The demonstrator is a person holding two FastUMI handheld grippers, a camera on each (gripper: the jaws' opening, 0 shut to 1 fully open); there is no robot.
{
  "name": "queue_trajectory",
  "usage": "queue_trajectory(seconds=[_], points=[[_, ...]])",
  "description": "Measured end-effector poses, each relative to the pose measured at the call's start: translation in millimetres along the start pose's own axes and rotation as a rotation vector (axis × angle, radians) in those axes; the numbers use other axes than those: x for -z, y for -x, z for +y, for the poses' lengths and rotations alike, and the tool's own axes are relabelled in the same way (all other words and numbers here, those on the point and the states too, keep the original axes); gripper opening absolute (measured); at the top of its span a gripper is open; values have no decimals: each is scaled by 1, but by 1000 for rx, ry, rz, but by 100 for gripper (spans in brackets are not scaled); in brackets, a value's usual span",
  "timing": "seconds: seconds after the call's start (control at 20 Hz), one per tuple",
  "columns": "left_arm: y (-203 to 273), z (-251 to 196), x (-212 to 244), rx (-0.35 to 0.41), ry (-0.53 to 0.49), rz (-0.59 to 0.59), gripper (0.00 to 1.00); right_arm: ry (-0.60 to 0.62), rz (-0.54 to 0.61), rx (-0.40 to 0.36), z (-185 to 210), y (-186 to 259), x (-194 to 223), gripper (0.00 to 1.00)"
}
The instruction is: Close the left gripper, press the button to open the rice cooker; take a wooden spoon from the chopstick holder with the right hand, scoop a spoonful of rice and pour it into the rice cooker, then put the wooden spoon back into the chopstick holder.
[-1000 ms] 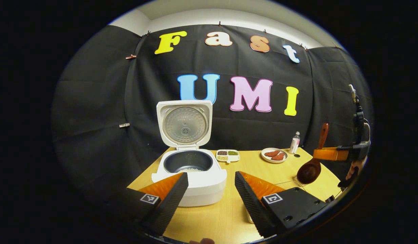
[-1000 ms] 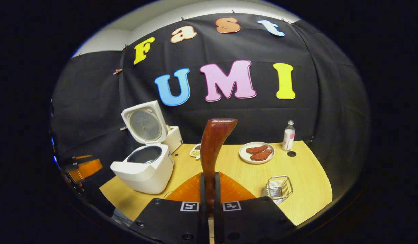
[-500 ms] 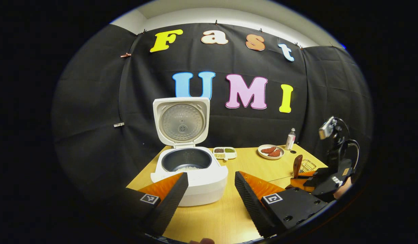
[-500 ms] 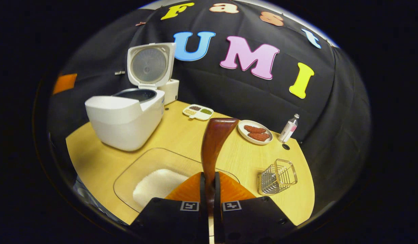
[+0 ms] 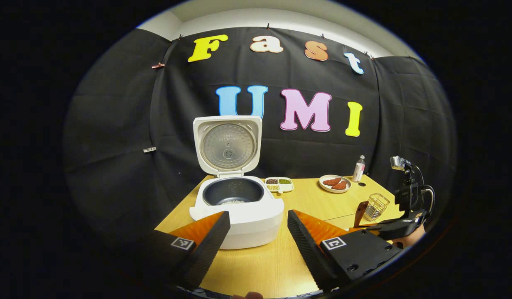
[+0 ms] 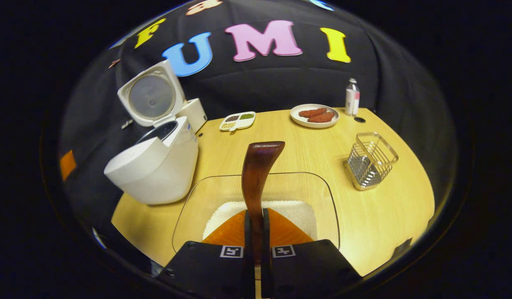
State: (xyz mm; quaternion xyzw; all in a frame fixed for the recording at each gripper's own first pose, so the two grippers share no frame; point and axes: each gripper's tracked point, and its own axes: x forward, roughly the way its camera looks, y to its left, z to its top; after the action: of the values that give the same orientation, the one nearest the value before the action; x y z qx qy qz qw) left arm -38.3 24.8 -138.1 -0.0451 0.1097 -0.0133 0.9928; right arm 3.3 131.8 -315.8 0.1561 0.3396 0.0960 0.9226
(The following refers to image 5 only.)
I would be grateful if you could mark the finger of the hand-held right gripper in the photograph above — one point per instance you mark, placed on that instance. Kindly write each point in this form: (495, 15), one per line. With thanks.
(393, 229)

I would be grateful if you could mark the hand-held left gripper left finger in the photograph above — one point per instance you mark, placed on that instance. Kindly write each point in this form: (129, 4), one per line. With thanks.
(206, 257)

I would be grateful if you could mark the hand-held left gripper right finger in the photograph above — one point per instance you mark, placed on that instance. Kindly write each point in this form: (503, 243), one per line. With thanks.
(309, 253)

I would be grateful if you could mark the brown wooden spoon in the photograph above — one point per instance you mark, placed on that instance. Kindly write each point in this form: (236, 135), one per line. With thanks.
(360, 211)

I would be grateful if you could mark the white rice cooker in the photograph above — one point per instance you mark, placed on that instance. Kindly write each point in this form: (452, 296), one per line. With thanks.
(247, 224)

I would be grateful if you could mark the clear bottle with pink label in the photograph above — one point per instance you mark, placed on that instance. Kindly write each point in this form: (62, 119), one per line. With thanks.
(358, 170)

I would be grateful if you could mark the white round plate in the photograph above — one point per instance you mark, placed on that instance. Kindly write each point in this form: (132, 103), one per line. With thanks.
(323, 186)

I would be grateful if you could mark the red-brown meat piece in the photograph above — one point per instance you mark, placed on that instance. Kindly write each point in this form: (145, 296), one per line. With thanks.
(339, 185)
(331, 181)

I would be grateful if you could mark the white divided grain dish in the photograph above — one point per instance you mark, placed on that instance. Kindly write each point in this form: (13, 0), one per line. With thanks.
(287, 188)

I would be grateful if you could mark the white cloth clip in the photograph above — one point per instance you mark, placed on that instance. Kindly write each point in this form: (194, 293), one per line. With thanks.
(149, 149)

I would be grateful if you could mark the black backdrop cloth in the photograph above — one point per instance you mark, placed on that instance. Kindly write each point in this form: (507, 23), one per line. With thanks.
(114, 124)

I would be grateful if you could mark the copper cloth clip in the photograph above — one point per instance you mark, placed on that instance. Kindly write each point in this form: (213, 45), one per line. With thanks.
(158, 65)

